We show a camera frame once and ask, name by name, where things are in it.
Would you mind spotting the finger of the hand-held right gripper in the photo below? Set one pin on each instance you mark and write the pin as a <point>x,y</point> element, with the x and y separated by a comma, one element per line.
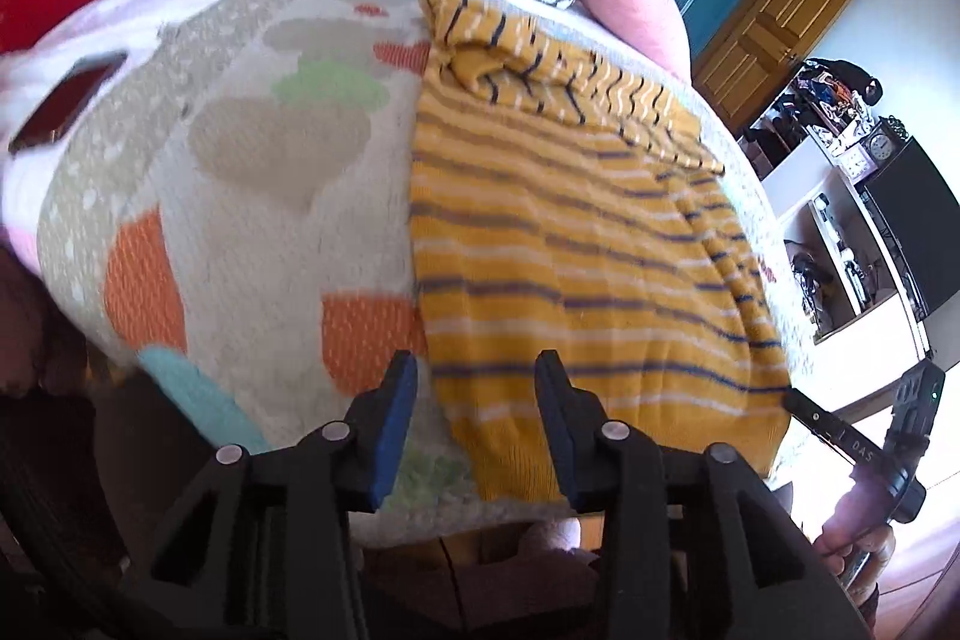
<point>821,421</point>

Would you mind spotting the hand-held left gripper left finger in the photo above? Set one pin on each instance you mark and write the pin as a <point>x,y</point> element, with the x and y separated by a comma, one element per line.
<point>391,430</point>

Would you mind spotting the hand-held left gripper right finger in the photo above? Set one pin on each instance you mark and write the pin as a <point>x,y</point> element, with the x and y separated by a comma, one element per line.
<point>561,441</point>

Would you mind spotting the yellow striped shirt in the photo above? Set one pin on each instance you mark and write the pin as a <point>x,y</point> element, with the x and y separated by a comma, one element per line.
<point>570,250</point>

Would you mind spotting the person's right hand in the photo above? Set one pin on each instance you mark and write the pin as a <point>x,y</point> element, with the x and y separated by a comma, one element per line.
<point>855,539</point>

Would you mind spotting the white shelf unit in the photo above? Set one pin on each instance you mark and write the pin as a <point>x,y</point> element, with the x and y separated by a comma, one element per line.
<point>840,250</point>

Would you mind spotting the black television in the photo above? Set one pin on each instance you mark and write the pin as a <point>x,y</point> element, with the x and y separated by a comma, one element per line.
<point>919,220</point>

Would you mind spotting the beige patterned knit blanket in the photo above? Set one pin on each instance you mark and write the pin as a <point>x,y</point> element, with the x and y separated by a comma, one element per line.
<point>247,220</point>

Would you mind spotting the small table clock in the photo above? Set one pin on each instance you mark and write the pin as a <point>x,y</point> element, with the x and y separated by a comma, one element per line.
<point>879,147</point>

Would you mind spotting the pile of clutter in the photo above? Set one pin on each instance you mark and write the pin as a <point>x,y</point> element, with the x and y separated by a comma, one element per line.
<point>829,96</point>

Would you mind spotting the dark red smartphone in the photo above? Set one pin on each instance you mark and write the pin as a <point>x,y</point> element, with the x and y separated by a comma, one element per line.
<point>66,102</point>

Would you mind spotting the white pink bed sheet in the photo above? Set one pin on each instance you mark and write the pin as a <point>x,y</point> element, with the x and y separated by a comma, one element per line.
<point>97,25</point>

